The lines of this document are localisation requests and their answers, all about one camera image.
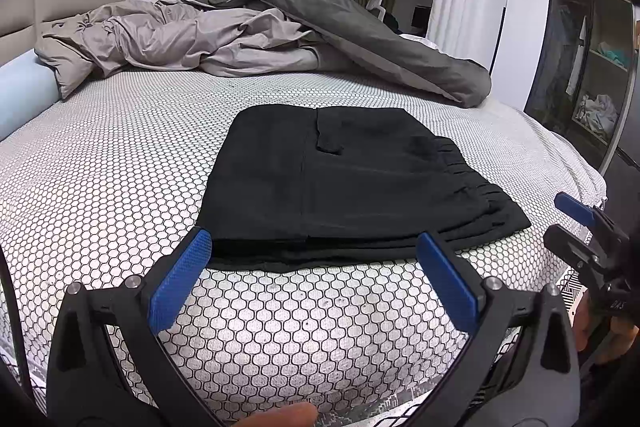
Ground black cable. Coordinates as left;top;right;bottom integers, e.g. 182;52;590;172
0;247;28;403

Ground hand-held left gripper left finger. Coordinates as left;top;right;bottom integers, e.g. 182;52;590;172
46;227;227;427

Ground crumpled white cloth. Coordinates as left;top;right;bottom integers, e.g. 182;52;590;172
572;94;618;138

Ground light blue pillow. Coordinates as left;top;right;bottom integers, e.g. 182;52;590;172
0;57;63;142

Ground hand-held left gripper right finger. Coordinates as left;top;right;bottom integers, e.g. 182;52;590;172
409;232;582;427

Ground white hanging garment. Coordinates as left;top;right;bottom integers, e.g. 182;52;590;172
565;14;588;96

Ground dark glass-door wardrobe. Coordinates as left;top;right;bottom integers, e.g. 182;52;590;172
522;0;640;172

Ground grey two-tone duvet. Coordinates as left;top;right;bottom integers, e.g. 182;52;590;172
34;0;493;108

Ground white bedding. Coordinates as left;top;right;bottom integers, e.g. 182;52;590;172
400;34;443;55

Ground teal folded cloth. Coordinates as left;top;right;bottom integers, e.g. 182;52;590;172
597;42;628;68

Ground black pants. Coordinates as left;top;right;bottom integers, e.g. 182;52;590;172
197;104;532;272

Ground person's right hand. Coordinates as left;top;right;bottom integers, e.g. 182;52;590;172
574;294;640;365

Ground person's left hand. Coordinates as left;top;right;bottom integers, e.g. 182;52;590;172
232;401;319;427

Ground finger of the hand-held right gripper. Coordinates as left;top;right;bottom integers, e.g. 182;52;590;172
543;224;608;280
554;192;633;253

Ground bed with honeycomb-patterned sheet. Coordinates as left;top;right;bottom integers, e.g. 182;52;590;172
0;67;608;427

